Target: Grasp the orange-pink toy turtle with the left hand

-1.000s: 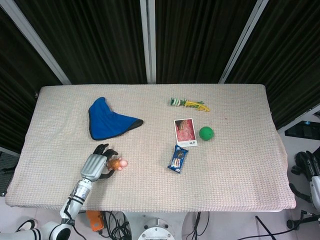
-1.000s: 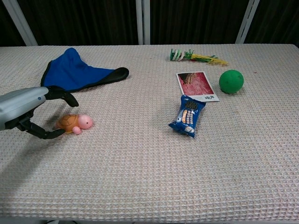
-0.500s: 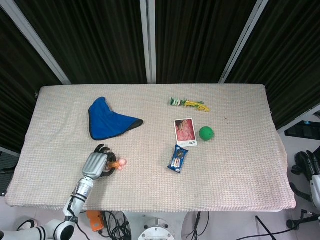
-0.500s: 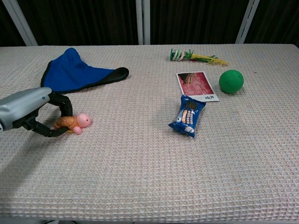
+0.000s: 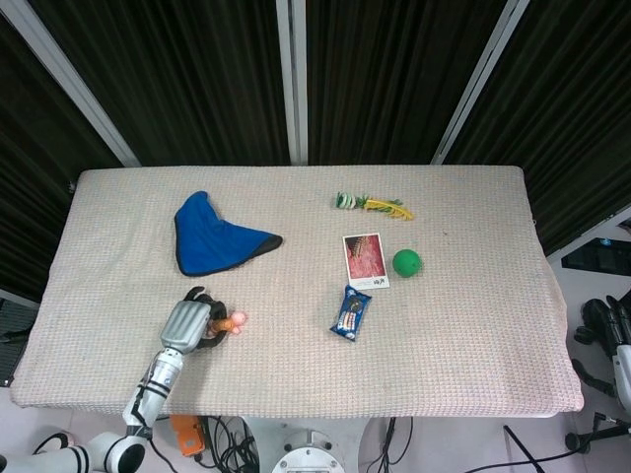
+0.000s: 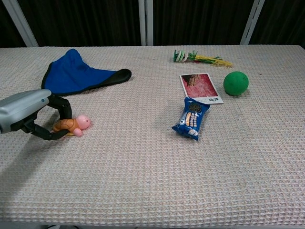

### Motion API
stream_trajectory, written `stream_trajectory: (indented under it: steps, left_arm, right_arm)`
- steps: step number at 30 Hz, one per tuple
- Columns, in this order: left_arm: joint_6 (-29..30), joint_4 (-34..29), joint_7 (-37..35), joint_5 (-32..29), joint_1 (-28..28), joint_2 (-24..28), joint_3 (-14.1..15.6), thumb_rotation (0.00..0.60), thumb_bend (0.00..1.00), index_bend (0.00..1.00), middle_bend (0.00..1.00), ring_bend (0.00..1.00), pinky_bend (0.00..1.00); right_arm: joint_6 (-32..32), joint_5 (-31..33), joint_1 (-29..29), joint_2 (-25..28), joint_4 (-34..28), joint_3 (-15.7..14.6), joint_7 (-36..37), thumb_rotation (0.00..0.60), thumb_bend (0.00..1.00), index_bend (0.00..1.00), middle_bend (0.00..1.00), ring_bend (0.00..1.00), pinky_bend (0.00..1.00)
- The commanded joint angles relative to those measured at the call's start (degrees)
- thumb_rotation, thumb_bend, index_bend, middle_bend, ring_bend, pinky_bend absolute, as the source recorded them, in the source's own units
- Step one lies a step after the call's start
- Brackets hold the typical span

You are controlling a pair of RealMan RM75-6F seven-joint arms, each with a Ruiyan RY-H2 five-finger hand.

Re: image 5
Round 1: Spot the orange device under table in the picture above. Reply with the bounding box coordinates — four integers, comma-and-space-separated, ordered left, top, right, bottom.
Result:
170, 414, 204, 457

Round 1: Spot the green ball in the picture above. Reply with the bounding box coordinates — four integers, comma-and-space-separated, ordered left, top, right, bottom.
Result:
392, 248, 423, 280

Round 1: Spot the black equipment case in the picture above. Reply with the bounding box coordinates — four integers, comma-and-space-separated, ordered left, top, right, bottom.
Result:
560, 236, 631, 275

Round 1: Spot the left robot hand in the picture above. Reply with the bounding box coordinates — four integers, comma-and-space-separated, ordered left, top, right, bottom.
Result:
160, 285, 233, 355

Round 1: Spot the green yellow rope toy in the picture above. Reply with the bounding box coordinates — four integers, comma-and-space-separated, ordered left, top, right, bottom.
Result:
335, 191, 415, 221

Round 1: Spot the blue fabric pouch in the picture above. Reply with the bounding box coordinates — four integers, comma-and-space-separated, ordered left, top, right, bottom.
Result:
173, 190, 284, 278

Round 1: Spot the red photo card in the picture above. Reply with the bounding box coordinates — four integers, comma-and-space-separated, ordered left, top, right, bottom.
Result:
342, 233, 391, 292

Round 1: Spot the aluminium frame post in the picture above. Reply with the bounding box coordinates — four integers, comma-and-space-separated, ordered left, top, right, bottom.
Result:
0, 0, 142, 169
429, 0, 531, 166
274, 0, 310, 166

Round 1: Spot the orange pink turtle toy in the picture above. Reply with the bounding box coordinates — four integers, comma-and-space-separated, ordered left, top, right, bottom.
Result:
209, 310, 248, 339

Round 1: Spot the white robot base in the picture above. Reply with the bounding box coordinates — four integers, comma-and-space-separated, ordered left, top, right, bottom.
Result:
244, 416, 390, 473

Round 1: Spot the black curtain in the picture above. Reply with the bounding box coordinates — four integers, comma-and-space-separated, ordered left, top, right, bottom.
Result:
0, 0, 631, 304

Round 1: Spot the beige woven table cloth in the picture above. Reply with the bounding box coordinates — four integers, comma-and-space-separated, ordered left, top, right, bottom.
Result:
13, 165, 586, 420

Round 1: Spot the black cable bundle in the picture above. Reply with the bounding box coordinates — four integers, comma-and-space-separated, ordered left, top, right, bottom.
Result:
196, 415, 260, 473

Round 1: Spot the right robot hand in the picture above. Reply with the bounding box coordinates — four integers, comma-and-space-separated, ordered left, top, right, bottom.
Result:
571, 295, 631, 400

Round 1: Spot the blue cookie packet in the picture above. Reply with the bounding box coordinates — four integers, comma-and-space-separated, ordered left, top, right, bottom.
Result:
329, 284, 374, 344

